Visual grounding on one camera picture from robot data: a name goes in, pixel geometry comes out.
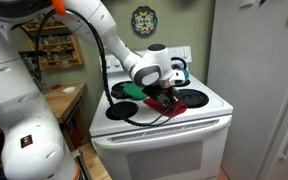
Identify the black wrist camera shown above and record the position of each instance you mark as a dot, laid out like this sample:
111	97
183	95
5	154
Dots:
150	91

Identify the white electric stove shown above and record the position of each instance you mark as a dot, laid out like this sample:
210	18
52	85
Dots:
164	160

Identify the white refrigerator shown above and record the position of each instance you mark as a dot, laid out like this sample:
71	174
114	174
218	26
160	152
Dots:
250	83

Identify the small white dish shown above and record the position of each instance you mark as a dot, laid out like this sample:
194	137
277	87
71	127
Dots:
69	90

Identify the green round pot holder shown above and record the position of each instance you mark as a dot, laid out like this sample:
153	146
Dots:
134	91

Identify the wooden side table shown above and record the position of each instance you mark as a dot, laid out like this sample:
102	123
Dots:
60	100

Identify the blue kettle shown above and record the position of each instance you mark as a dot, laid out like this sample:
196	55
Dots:
187	74

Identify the red towel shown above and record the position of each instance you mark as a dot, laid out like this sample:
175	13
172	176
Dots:
180	108

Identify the wooden robot platform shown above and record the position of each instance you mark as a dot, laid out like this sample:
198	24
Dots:
94	165

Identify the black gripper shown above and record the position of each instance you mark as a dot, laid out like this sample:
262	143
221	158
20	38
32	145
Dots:
167	94

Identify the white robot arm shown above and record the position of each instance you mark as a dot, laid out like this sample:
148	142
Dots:
10	93

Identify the black stereo camera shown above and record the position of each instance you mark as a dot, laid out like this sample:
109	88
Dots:
27	52

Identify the white paper note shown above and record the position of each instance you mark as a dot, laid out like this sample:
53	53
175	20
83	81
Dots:
246	3

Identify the small red lid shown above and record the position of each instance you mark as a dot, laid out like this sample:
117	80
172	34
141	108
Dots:
56	87

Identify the white stove knob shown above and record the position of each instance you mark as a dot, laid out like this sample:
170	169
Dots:
109	63
176	54
184	53

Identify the colourful decorative wall plate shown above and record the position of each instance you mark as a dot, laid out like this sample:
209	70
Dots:
144	20

